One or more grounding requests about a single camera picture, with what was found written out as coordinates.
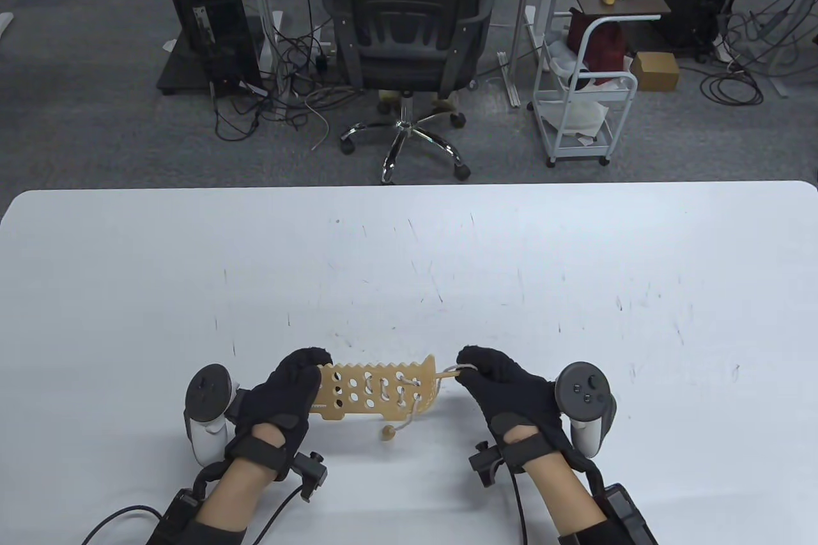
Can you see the person's right hand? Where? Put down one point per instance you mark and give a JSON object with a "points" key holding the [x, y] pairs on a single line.
{"points": [[517, 398]]}

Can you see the person's left hand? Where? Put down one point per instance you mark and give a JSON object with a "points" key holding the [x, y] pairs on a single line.
{"points": [[275, 404]]}

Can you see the wooden crocodile lacing toy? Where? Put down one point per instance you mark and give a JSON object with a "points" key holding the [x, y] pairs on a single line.
{"points": [[335, 411]]}

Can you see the round wooden bead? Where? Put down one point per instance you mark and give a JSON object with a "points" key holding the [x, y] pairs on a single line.
{"points": [[388, 434]]}

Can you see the person's left forearm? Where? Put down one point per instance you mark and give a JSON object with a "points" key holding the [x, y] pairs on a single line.
{"points": [[236, 494]]}

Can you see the person's right forearm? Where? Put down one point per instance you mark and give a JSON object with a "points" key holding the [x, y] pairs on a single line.
{"points": [[565, 494]]}

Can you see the black and white tracking controller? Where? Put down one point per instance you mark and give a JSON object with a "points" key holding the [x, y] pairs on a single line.
{"points": [[208, 391], [585, 391]]}

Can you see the white rolling cart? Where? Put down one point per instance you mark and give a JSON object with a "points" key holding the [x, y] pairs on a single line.
{"points": [[575, 155]]}

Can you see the white crumpled paper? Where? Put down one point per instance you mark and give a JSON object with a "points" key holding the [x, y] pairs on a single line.
{"points": [[575, 114]]}

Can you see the brown cardboard box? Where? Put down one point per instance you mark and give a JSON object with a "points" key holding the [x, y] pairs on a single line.
{"points": [[655, 71]]}

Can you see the dark red bag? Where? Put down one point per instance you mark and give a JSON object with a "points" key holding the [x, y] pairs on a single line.
{"points": [[604, 46]]}

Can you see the black mesh office chair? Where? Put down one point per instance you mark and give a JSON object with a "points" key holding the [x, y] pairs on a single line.
{"points": [[409, 46]]}

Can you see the black computer tower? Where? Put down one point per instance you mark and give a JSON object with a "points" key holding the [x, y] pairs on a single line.
{"points": [[211, 8]]}

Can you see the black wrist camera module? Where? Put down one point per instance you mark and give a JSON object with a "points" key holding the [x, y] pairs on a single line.
{"points": [[487, 463], [312, 476]]}

